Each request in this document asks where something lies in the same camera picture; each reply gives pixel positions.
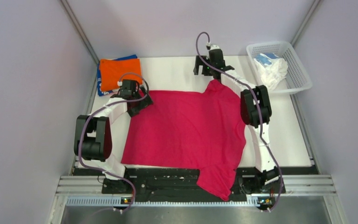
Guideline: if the white crumpled t-shirt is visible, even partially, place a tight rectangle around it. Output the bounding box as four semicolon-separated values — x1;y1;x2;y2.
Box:
253;57;288;90

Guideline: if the white cable duct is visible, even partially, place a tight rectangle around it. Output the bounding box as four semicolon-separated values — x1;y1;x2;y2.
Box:
66;196;260;207

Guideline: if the aluminium rail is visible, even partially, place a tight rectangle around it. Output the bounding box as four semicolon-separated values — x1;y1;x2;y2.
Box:
55;175;337;196

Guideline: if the white plastic basket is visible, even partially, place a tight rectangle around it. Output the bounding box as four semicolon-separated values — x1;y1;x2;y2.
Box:
246;41;312;95

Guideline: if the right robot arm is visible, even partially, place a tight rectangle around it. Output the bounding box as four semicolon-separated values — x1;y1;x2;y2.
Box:
193;47;284;194

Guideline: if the light blue cloth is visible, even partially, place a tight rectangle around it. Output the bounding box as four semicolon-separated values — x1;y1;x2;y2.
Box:
254;53;280;67

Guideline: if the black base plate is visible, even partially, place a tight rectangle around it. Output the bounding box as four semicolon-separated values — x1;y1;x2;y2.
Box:
74;167;318;203

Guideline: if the blue folded t-shirt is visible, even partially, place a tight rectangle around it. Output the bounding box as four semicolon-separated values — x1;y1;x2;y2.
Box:
96;54;138;97

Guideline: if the pink t-shirt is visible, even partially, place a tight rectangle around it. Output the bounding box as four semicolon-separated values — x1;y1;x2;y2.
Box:
121;80;246;201

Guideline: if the orange folded t-shirt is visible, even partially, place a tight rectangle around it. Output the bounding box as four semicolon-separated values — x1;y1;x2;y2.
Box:
99;57;144;92

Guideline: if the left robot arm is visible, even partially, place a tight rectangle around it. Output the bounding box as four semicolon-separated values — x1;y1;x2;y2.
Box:
74;79;153;195

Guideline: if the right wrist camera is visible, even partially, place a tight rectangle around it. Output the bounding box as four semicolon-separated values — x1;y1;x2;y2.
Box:
206;43;220;51

